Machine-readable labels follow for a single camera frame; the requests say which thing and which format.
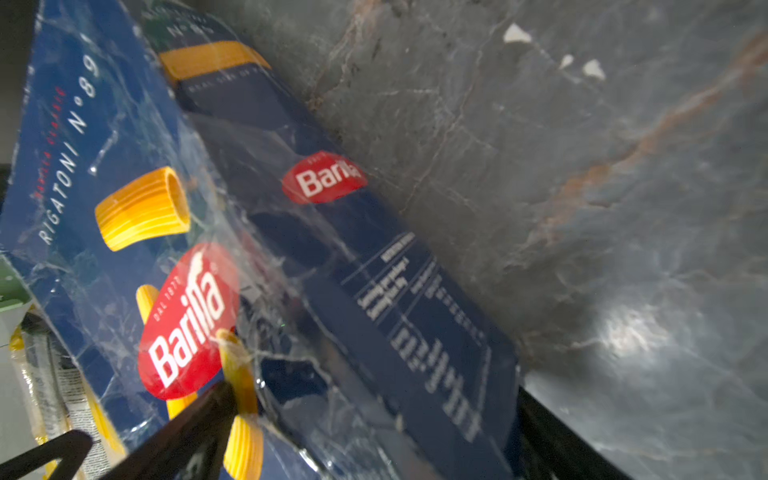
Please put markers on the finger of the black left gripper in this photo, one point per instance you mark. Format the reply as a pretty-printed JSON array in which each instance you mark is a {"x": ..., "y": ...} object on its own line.
[{"x": 69, "y": 450}]

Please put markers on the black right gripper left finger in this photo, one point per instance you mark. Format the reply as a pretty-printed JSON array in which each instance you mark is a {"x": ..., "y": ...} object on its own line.
[{"x": 191, "y": 446}]

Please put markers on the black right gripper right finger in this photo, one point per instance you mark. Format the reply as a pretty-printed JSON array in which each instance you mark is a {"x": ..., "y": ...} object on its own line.
[{"x": 551, "y": 450}]

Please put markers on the blue Barilla rigatoni box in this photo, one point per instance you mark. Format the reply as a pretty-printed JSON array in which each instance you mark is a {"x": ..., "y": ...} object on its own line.
[{"x": 167, "y": 186}]

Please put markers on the clear black label pasta bag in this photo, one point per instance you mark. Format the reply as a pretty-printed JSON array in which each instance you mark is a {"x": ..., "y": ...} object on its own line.
[{"x": 57, "y": 397}]

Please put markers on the green metal shelf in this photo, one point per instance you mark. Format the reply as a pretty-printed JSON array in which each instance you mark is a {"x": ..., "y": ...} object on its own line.
[{"x": 13, "y": 292}]

